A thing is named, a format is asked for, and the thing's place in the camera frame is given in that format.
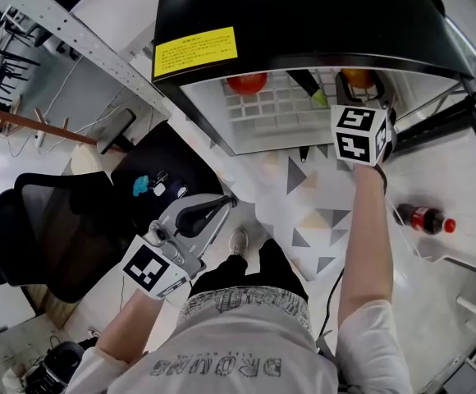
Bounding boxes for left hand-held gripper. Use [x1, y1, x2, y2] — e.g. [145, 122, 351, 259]
[121, 193, 239, 301]

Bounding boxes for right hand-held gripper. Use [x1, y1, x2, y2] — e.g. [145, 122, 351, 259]
[330, 71, 398, 167]

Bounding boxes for orange fruit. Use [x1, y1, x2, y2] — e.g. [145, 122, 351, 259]
[340, 67, 375, 89]

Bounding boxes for black mini fridge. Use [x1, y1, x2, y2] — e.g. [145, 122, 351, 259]
[151, 0, 476, 278]

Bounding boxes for red apple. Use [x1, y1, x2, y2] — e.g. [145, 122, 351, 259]
[226, 71, 268, 96]

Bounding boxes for person's right forearm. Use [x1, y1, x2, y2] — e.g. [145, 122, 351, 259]
[338, 164, 395, 323]

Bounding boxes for person's left forearm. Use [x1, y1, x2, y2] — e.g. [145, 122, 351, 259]
[96, 289, 169, 364]

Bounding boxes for person's left white shoe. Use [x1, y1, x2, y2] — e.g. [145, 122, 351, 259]
[228, 227, 250, 258]

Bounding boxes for black square stool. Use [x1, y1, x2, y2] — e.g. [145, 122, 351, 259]
[110, 121, 225, 237]

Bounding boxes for black wrist band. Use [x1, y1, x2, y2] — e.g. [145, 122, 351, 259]
[373, 163, 388, 192]

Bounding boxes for person's black trousers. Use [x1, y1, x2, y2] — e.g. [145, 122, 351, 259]
[188, 238, 309, 303]

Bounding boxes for triangle patterned white mat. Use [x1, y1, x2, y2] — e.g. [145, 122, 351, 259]
[172, 112, 387, 282]

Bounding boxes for dark gray box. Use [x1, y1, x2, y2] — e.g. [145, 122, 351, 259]
[97, 108, 137, 155]

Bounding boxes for beige round stool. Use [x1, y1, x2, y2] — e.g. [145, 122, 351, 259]
[70, 144, 106, 176]

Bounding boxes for person's white printed shirt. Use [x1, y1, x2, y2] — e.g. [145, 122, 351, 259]
[63, 285, 414, 394]

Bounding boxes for black mesh office chair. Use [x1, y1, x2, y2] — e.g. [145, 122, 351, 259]
[0, 172, 140, 303]

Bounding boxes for cola bottle with red label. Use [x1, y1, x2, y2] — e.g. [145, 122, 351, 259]
[392, 202, 457, 236]

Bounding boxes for wooden coat rack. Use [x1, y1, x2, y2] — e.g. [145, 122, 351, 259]
[0, 103, 99, 147]

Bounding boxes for white metal shelving rack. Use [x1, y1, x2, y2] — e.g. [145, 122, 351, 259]
[0, 0, 173, 118]

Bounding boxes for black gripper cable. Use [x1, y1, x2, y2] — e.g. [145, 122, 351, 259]
[318, 267, 346, 344]

